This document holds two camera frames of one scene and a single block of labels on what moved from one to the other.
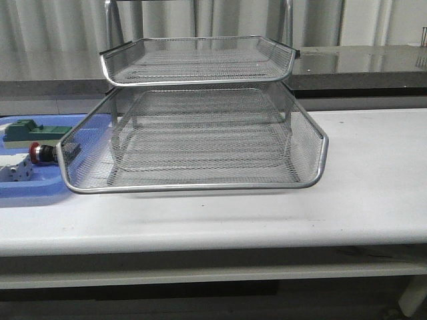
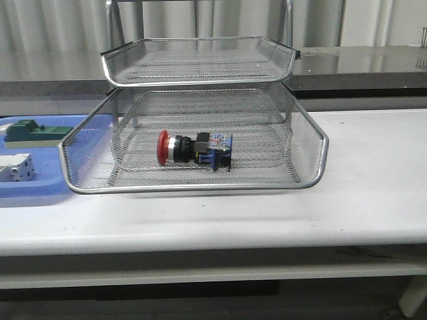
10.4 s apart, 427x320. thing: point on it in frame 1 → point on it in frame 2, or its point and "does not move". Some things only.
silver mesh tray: [193, 137] does not move
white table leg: [413, 295] does not move
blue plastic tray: [85, 156] does not move
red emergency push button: [43, 153] → [214, 149]
